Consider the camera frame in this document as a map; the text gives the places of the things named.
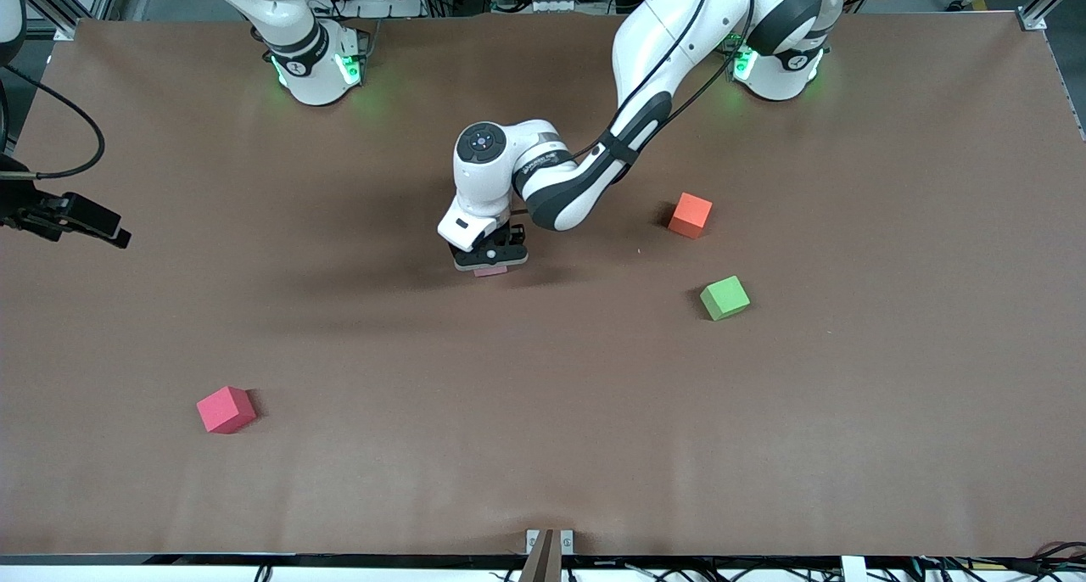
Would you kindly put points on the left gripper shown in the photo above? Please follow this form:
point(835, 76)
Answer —
point(517, 231)

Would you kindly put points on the pink foam cube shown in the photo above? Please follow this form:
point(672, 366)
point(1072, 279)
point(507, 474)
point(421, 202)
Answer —
point(490, 271)

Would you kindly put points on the aluminium frame profile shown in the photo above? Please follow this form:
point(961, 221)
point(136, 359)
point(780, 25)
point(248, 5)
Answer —
point(51, 5)
point(1048, 1)

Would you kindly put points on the white table leg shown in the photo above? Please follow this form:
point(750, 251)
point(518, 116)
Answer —
point(853, 569)

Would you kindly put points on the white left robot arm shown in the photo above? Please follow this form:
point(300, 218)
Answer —
point(484, 183)

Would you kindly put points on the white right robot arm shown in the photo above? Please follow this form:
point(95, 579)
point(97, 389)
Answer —
point(314, 64)

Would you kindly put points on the orange foam cube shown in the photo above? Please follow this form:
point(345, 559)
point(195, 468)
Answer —
point(690, 215)

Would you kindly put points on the small metal edge bracket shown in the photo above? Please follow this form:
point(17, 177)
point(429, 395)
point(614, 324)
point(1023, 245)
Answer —
point(567, 541)

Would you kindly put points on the green foam cube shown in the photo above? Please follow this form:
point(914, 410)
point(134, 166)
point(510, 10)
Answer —
point(725, 299)

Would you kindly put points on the brown table mat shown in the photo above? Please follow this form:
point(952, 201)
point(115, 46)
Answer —
point(764, 438)

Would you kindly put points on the red foam cube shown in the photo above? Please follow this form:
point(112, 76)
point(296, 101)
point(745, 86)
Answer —
point(226, 411)

